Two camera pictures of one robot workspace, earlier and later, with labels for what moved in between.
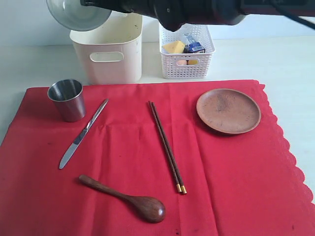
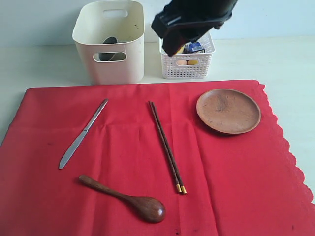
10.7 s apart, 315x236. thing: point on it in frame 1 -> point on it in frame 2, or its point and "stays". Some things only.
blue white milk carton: x=193 y=46 stays
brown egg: x=182 y=62 stays
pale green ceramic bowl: x=71 y=14 -> x=119 y=56
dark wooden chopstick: x=178 y=185 stays
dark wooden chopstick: x=183 y=187 stays
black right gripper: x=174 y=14 -> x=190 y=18
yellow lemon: x=193 y=62 stays
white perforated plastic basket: x=201 y=34 stays
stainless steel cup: x=68 y=94 -> x=111 y=56
